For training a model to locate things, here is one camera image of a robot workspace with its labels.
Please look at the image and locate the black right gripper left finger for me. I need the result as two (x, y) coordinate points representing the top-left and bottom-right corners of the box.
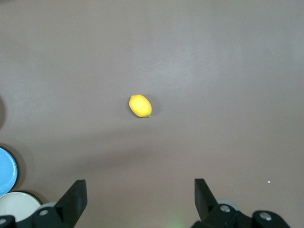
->
(0, 179), (88, 228)

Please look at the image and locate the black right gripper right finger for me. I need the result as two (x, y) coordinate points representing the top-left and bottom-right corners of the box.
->
(191, 178), (292, 228)

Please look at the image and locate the yellow lemon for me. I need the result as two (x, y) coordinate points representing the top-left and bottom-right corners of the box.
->
(129, 94), (152, 118)

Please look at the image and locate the beige plate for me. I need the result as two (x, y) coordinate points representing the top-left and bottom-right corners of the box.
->
(0, 191), (43, 222)

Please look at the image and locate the blue plate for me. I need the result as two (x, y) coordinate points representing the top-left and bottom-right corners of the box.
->
(0, 147), (19, 197)

